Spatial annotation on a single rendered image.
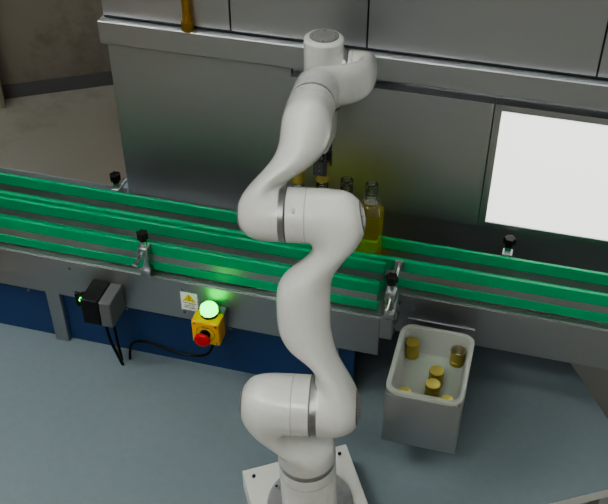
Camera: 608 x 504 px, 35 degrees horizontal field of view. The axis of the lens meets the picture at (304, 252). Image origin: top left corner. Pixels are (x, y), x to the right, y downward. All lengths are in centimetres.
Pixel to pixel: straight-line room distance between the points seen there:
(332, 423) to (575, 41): 94
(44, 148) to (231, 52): 268
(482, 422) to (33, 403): 113
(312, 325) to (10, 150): 330
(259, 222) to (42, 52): 362
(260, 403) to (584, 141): 93
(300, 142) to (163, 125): 86
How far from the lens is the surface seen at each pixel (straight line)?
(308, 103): 169
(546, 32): 212
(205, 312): 230
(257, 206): 167
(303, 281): 171
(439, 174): 229
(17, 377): 261
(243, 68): 230
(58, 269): 248
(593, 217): 232
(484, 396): 250
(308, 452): 194
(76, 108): 514
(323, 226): 166
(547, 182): 227
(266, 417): 183
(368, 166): 231
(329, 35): 203
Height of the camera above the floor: 258
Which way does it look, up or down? 40 degrees down
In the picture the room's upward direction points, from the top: straight up
